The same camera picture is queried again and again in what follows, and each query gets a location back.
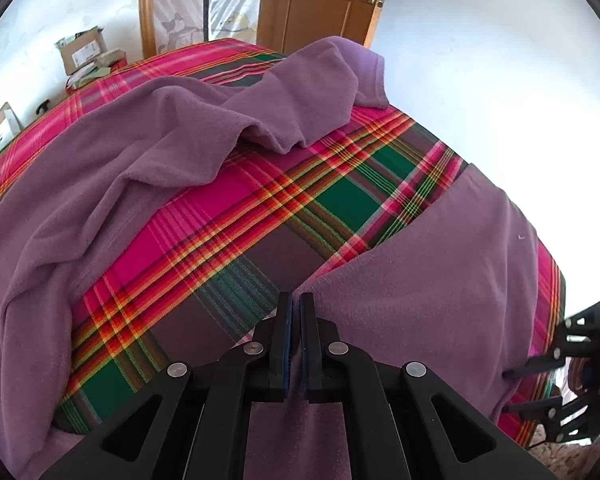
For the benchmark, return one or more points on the brown cardboard box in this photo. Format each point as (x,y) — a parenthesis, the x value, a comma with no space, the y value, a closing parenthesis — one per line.
(80,50)

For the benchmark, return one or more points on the wooden door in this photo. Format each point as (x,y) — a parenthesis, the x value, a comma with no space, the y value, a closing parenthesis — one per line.
(320,15)

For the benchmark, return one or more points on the purple fleece towel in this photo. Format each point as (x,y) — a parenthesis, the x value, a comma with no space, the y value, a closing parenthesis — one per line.
(130,160)

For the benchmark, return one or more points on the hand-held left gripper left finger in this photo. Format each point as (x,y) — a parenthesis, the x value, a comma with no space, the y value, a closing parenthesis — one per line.
(284,350)

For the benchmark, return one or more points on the plaid bed sheet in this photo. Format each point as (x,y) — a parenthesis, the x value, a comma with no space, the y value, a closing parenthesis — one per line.
(280,210)

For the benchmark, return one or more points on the small black object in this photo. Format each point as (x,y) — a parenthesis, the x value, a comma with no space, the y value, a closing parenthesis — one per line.
(43,106)

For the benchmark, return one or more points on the printed door curtain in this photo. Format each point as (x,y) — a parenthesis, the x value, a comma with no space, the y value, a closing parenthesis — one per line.
(190,5)

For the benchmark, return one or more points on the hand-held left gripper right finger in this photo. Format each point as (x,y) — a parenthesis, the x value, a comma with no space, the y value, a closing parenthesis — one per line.
(307,350)

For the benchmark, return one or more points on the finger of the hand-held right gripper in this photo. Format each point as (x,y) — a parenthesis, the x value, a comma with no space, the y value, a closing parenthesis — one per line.
(570,415)
(595,330)

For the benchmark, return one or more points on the white open box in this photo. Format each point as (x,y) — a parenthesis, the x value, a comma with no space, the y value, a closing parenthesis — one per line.
(4,130)

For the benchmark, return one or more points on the wooden door frame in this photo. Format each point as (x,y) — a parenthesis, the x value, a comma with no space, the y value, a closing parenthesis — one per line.
(147,10)

